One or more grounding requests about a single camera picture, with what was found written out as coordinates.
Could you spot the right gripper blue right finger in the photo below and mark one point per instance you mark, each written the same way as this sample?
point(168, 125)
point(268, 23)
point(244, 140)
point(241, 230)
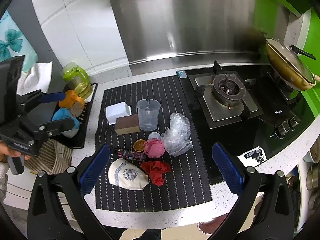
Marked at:
point(229, 170)

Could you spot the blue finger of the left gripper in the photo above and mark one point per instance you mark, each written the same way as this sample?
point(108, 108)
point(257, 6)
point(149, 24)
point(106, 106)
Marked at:
point(56, 127)
point(52, 97)

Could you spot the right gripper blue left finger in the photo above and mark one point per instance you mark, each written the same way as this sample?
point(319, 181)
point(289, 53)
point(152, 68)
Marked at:
point(91, 168)

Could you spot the colourful snack wrapper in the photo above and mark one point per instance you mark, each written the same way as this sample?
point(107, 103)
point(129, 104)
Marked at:
point(129, 155)

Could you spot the dried orange slice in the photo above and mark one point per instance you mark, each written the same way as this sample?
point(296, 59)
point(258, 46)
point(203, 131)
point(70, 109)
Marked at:
point(138, 146)

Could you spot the red paper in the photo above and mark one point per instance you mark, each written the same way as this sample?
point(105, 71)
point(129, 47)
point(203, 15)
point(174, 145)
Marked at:
point(155, 170)

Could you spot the clear plastic bag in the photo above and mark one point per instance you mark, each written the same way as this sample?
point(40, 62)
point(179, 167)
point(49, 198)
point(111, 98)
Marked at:
point(176, 138)

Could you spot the pink paper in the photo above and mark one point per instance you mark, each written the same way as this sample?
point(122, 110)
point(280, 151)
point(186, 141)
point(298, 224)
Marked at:
point(154, 148)

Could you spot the small white cup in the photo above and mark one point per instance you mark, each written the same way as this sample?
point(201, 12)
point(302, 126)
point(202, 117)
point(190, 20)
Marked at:
point(154, 135)

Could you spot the clear plastic measuring cup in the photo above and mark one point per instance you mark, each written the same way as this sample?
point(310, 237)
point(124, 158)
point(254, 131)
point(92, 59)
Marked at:
point(148, 112)

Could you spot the person's left hand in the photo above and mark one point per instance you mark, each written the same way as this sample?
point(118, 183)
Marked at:
point(9, 152)

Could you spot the striped cloth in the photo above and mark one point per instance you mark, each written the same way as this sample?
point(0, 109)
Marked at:
point(53, 158)

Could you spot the green lidded glass pitcher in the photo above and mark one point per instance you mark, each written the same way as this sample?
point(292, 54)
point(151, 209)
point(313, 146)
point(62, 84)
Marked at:
point(77, 79)

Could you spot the white stove label sticker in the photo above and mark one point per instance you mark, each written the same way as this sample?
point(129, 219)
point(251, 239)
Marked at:
point(253, 157)

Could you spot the black striped placemat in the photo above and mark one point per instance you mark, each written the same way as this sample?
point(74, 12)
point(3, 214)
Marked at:
point(187, 183)

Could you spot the black gas stove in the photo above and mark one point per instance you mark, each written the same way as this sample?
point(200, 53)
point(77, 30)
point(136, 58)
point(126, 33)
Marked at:
point(243, 107)

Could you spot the steel pot on shelf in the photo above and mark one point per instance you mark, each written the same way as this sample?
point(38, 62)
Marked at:
point(312, 178)

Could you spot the small teal box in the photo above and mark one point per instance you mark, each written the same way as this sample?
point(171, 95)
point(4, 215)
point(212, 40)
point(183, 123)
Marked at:
point(181, 74)

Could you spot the frying pan with lid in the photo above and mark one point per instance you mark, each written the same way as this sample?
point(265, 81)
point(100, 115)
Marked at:
point(289, 67)

